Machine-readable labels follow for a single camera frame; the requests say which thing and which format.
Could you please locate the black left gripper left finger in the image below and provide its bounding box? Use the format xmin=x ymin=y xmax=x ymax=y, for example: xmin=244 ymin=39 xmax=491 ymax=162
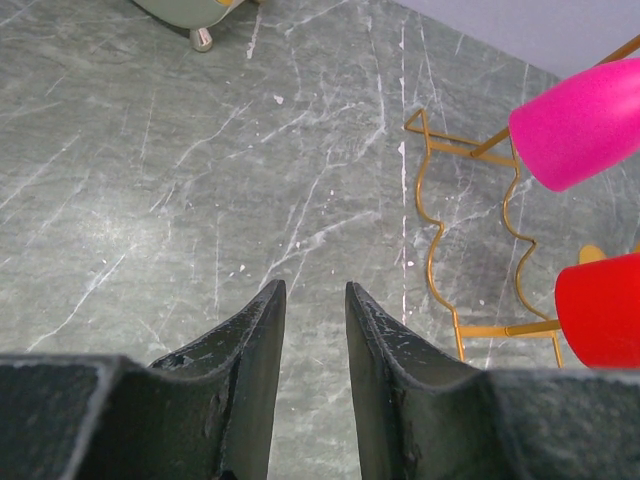
xmin=1 ymin=280 xmax=286 ymax=479

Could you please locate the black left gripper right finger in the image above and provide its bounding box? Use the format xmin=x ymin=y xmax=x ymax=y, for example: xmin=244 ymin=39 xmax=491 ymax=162
xmin=345 ymin=282 xmax=639 ymax=479

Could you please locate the red wine glass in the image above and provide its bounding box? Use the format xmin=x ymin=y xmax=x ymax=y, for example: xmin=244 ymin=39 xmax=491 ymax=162
xmin=555 ymin=253 xmax=639 ymax=369

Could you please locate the pink wine glass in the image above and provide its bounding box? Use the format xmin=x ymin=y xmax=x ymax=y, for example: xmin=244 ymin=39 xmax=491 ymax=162
xmin=508 ymin=58 xmax=639 ymax=192

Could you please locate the round white drawer cabinet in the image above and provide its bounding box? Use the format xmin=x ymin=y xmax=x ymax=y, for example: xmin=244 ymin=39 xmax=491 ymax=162
xmin=134 ymin=0 xmax=245 ymax=52

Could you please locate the gold wire glass rack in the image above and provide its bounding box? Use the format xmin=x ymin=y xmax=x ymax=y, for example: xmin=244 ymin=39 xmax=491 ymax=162
xmin=401 ymin=36 xmax=639 ymax=368

